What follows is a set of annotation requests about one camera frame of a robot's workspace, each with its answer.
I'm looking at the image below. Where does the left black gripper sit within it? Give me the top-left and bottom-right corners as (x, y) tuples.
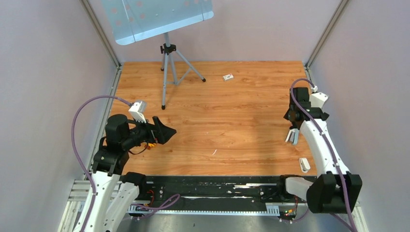
(123, 114), (176, 149)

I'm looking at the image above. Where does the white staple box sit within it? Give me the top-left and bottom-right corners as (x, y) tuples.
(222, 73), (234, 81)

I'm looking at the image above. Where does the silver perforated music stand tray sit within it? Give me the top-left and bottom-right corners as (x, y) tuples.
(101, 0), (214, 45)

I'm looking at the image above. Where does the grey tripod stand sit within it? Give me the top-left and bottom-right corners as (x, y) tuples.
(160, 32), (206, 111)

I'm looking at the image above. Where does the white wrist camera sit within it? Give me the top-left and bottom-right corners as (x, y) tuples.
(128, 100), (147, 123)
(309, 86), (329, 109)

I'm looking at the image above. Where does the white stapler body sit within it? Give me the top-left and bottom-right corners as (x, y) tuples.
(285, 129), (299, 145)

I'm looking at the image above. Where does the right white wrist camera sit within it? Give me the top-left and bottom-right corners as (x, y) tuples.
(309, 86), (329, 109)

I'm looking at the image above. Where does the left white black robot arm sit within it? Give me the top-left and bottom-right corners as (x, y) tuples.
(73, 114), (177, 232)

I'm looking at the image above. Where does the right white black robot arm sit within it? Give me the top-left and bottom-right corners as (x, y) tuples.
(276, 87), (363, 214)

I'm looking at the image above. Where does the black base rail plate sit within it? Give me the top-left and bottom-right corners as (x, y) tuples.
(134, 175), (307, 217)

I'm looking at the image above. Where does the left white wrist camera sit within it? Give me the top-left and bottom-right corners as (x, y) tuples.
(128, 100), (147, 123)

